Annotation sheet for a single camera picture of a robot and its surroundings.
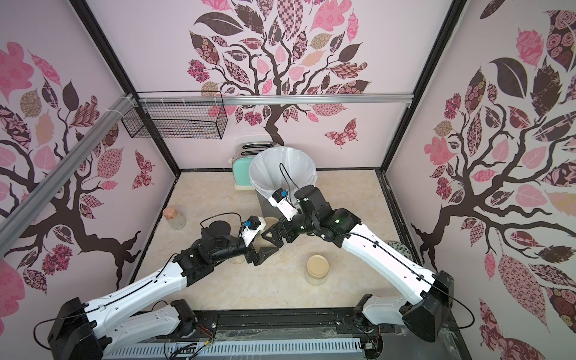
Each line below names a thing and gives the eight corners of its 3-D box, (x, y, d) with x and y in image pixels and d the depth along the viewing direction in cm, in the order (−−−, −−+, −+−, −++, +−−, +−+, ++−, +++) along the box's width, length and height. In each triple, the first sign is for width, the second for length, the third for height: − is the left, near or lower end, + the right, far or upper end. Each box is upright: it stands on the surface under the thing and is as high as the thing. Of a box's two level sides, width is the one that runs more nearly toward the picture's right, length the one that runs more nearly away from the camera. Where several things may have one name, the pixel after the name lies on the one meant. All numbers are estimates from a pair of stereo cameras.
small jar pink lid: (173, 229, 100) (161, 216, 91) (176, 220, 103) (165, 206, 94) (183, 229, 100) (173, 216, 91) (186, 220, 103) (177, 206, 94)
